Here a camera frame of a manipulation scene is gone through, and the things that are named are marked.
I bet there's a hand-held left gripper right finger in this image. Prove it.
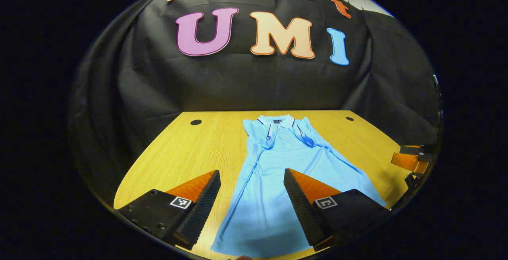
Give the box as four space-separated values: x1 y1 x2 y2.
283 168 391 252

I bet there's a black backdrop cloth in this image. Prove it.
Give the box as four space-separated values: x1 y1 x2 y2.
68 0 442 209

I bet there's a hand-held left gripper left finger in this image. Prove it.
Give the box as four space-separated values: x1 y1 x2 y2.
116 169 221 251

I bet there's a light blue T-shirt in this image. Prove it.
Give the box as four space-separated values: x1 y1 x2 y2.
210 114 387 260

